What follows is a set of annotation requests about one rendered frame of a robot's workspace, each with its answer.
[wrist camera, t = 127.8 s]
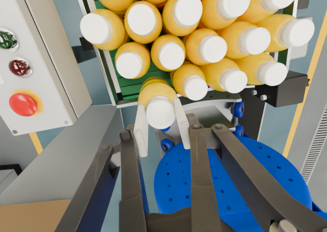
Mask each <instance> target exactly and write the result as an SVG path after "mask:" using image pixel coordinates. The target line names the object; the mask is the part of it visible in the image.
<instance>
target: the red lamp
mask: <svg viewBox="0 0 327 232"><path fill-rule="evenodd" d="M8 68H9V70H10V72H11V73H12V74H14V75H16V76H25V75H27V74H28V72H29V68H28V66H27V64H26V63H25V62H23V61H22V60H19V59H15V60H12V61H10V62H9V64H8Z"/></svg>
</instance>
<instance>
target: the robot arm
mask: <svg viewBox="0 0 327 232"><path fill-rule="evenodd" d="M173 101H174V107H175V111H176V119H177V123H178V126H179V130H180V134H181V138H182V142H183V146H184V149H190V159H191V206H190V207H184V208H182V209H180V210H177V211H175V212H173V213H171V214H160V213H149V207H148V202H147V197H146V191H145V184H144V178H143V173H142V168H141V162H140V157H146V156H147V148H148V122H147V120H146V115H145V106H144V105H143V104H139V105H138V109H137V115H136V121H135V123H134V124H131V125H128V127H127V129H124V130H122V131H120V132H119V133H118V136H119V139H120V144H118V145H116V146H113V145H112V144H110V143H108V144H105V145H103V146H102V147H100V148H99V150H98V152H97V154H96V156H95V157H94V159H93V161H92V163H91V165H90V167H89V168H88V170H87V172H86V174H85V176H84V177H83V179H82V181H81V183H80V185H79V187H78V188H77V190H76V192H75V194H74V196H73V198H72V199H71V201H70V203H69V205H68V207H67V209H66V210H65V212H64V214H63V216H62V218H61V220H60V222H59V224H58V225H57V227H56V229H55V231H54V232H100V231H101V229H102V226H103V222H104V219H105V216H106V213H107V209H108V206H109V202H110V199H111V196H112V193H113V189H114V186H115V183H116V180H117V177H118V174H119V171H120V168H121V201H119V232H236V231H235V230H234V229H233V228H231V227H230V226H229V225H228V224H227V223H225V222H224V221H223V220H222V219H220V217H219V212H218V204H217V199H216V193H215V188H214V185H213V181H212V175H211V169H210V163H209V158H208V152H207V149H213V151H214V153H215V154H216V156H217V158H218V159H219V161H220V163H221V164H222V166H223V167H224V169H225V171H226V172H227V174H228V176H229V177H230V179H231V180H232V182H233V184H234V185H235V187H236V188H237V190H238V192H239V193H240V195H241V196H242V198H243V200H244V201H245V203H246V205H247V206H248V208H249V209H250V211H251V213H252V214H253V216H254V217H255V219H256V221H257V222H258V224H259V225H260V227H261V228H262V230H263V231H264V232H327V220H325V219H324V218H322V217H321V216H320V215H318V214H317V213H315V212H314V211H313V210H311V209H310V208H308V207H307V206H305V205H304V204H302V203H301V202H299V201H298V200H296V199H295V198H293V197H292V196H291V195H290V194H289V193H288V192H287V191H286V190H285V189H284V188H283V187H282V185H281V184H280V183H279V182H278V181H277V180H276V179H275V178H274V177H273V176H272V175H271V174H270V173H269V171H268V170H267V169H266V168H265V167H264V166H263V165H262V164H261V163H260V162H259V161H258V160H257V159H256V158H255V156H254V155H253V154H252V153H251V152H250V151H249V150H248V149H247V148H246V147H245V146H244V145H243V144H242V143H241V141H240V140H239V139H238V138H237V137H236V136H235V135H234V134H233V133H232V132H231V131H230V130H229V129H228V127H227V126H225V125H224V124H214V125H212V128H205V127H203V125H201V124H200V123H199V121H198V119H197V117H196V115H195V114H194V113H188V114H185V112H184V110H183V108H182V105H181V102H180V100H179V98H178V97H177V98H174V99H173ZM139 155H140V157H139Z"/></svg>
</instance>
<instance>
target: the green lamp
mask: <svg viewBox="0 0 327 232"><path fill-rule="evenodd" d="M14 45H15V40H14V38H13V37H12V36H11V35H10V34H9V33H8V32H6V31H0V48H2V49H6V50H8V49H12V48H13V47H14Z"/></svg>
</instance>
